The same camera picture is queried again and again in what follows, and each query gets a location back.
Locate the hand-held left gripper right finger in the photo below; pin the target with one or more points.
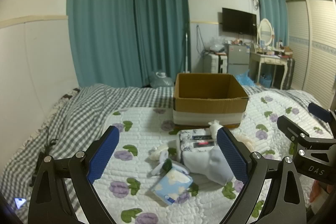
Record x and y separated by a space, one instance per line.
232 158

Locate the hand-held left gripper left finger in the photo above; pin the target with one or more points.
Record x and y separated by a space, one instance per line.
103 153

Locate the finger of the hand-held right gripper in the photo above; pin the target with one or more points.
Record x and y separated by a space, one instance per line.
319 111
288 125

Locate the cream cloth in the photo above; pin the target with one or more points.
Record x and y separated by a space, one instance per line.
246 142

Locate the floral tissue pack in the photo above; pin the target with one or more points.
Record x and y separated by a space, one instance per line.
194 145

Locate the white plush toy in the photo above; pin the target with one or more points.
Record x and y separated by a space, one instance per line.
158 154

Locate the cardboard box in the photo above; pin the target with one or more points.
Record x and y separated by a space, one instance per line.
210 106

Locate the light blue cloud-print packet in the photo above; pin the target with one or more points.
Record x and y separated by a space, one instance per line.
170 184

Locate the person's right hand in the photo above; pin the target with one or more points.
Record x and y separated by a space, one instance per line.
316 193

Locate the blue basket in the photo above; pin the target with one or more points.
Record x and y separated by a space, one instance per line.
265 81

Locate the floral quilted blanket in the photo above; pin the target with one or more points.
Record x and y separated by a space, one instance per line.
147 119

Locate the white louvered wardrobe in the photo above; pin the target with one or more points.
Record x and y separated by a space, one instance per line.
312 45

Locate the brown patterned pillow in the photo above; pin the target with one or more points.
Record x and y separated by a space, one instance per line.
69 94

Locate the white dressing table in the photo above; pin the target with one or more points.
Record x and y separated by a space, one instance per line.
267 58

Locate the grey small fridge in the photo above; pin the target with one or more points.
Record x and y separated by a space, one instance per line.
237 56

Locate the clear water jug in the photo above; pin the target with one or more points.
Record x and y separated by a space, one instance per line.
161 79

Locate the white oval vanity mirror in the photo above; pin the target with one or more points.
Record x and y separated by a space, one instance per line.
265 32

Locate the small lit device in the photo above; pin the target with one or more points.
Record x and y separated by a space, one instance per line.
19 202

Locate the white suitcase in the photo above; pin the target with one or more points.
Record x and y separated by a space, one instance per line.
214 62

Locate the clear plastic bag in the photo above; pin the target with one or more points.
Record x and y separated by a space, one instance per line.
216 44

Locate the narrow teal curtain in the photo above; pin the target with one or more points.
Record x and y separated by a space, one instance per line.
270 8

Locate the wide teal curtain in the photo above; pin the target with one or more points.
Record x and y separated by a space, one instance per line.
99 19

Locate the black wall television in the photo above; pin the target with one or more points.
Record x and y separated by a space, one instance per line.
239 21

